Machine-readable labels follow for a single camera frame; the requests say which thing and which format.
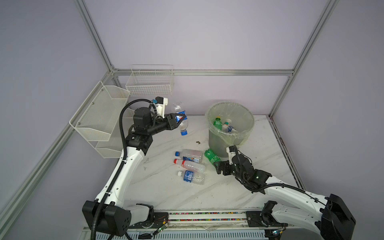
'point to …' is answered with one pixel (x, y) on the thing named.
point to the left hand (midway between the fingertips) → (182, 118)
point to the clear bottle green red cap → (225, 127)
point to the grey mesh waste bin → (218, 147)
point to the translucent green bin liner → (230, 123)
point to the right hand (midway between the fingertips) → (217, 164)
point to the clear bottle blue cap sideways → (195, 156)
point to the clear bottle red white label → (192, 166)
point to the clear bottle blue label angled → (192, 177)
